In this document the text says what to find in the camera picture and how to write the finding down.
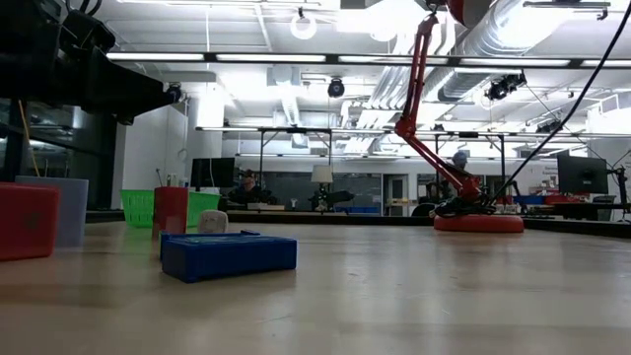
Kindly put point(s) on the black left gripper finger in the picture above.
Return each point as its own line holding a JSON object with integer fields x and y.
{"x": 143, "y": 101}

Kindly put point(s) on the green plastic basket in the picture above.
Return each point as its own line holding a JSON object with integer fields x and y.
{"x": 135, "y": 207}

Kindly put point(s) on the light blue wall charger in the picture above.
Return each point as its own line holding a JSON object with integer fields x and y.
{"x": 74, "y": 212}

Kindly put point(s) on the pink white wall charger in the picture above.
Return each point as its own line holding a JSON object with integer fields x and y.
{"x": 213, "y": 222}

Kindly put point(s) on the large red wall charger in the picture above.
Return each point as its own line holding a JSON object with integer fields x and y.
{"x": 27, "y": 222}

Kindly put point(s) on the bright blue box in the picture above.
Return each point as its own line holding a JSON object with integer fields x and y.
{"x": 249, "y": 233}

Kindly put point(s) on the dark blue box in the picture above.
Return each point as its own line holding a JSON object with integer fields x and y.
{"x": 231, "y": 259}

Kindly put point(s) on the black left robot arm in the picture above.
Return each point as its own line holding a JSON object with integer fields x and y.
{"x": 24, "y": 49}

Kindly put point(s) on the black computer monitor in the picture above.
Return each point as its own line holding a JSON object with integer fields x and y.
{"x": 582, "y": 175}
{"x": 213, "y": 172}

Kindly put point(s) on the person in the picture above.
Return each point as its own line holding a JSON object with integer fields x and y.
{"x": 249, "y": 190}
{"x": 459, "y": 160}

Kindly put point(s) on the round ceiling light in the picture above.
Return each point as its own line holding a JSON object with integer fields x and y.
{"x": 303, "y": 25}

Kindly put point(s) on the white shade table lamp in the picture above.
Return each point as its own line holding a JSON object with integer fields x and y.
{"x": 322, "y": 174}

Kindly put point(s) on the red desk lamp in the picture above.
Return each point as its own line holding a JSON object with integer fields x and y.
{"x": 478, "y": 224}

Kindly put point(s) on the black dome camera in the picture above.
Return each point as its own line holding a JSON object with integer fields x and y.
{"x": 173, "y": 92}
{"x": 336, "y": 88}

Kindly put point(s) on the silver ventilation duct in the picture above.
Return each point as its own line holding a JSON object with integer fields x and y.
{"x": 493, "y": 34}

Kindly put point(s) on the black hanging camera rig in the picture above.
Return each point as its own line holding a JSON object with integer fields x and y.
{"x": 505, "y": 86}

